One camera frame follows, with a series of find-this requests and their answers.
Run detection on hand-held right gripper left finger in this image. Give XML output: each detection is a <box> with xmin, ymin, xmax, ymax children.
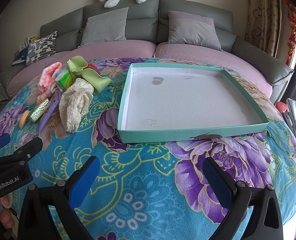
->
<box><xmin>18</xmin><ymin>155</ymin><xmax>101</xmax><ymax>240</ymax></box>

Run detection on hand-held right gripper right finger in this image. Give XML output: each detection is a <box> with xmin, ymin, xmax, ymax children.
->
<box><xmin>202</xmin><ymin>157</ymin><xmax>285</xmax><ymax>240</ymax></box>

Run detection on green yellow sponge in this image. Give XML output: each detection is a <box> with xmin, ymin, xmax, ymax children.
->
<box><xmin>18</xmin><ymin>110</ymin><xmax>30</xmax><ymax>130</ymax></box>

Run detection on purple cloth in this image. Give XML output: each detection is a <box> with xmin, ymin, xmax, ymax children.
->
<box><xmin>35</xmin><ymin>90</ymin><xmax>63</xmax><ymax>135</ymax></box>

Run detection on silver glitter roll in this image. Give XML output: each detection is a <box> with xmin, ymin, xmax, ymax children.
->
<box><xmin>29</xmin><ymin>98</ymin><xmax>50</xmax><ymax>123</ymax></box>

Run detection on cream lace cloth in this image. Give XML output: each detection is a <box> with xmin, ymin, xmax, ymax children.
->
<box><xmin>59</xmin><ymin>78</ymin><xmax>95</xmax><ymax>133</ymax></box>

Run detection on pink white fluffy cloth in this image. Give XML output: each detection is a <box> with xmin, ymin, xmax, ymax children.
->
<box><xmin>37</xmin><ymin>62</ymin><xmax>63</xmax><ymax>104</ymax></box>

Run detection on teal cardboard tray box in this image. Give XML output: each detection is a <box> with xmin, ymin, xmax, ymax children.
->
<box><xmin>117</xmin><ymin>62</ymin><xmax>270</xmax><ymax>143</ymax></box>

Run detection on light green cloth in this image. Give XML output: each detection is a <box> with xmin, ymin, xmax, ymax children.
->
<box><xmin>67</xmin><ymin>56</ymin><xmax>111</xmax><ymax>94</ymax></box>

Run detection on red soft item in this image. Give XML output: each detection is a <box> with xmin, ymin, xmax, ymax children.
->
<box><xmin>84</xmin><ymin>64</ymin><xmax>101</xmax><ymax>75</ymax></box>

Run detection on person's left hand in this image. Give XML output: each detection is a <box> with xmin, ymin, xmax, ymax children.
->
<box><xmin>0</xmin><ymin>195</ymin><xmax>16</xmax><ymax>228</ymax></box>

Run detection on floral teal blanket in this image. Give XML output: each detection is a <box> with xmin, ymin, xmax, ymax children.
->
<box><xmin>0</xmin><ymin>57</ymin><xmax>296</xmax><ymax>240</ymax></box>

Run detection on dark blue cushion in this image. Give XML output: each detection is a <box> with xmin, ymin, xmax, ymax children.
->
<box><xmin>12</xmin><ymin>47</ymin><xmax>30</xmax><ymax>67</ymax></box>

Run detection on black white patterned pillow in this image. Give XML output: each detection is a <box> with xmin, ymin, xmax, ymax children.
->
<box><xmin>25</xmin><ymin>31</ymin><xmax>58</xmax><ymax>66</ymax></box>

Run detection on red plastic object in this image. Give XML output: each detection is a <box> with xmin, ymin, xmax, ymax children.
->
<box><xmin>275</xmin><ymin>101</ymin><xmax>290</xmax><ymax>113</ymax></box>

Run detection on pink sofa seat cover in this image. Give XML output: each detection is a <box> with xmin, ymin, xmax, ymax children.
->
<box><xmin>7</xmin><ymin>39</ymin><xmax>273</xmax><ymax>98</ymax></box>

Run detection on plain grey pillow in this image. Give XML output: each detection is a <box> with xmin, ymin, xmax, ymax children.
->
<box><xmin>80</xmin><ymin>7</ymin><xmax>129</xmax><ymax>47</ymax></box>

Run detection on grey pillow with pink band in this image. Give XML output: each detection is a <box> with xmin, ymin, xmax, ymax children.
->
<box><xmin>167</xmin><ymin>11</ymin><xmax>222</xmax><ymax>51</ymax></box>

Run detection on red hanging decoration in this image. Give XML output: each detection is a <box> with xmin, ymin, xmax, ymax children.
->
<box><xmin>284</xmin><ymin>0</ymin><xmax>296</xmax><ymax>65</ymax></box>

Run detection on beige patterned curtain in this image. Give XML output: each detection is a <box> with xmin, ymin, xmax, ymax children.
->
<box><xmin>245</xmin><ymin>0</ymin><xmax>285</xmax><ymax>58</ymax></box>

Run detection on grey sofa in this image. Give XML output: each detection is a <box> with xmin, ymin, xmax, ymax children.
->
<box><xmin>0</xmin><ymin>0</ymin><xmax>295</xmax><ymax>103</ymax></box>

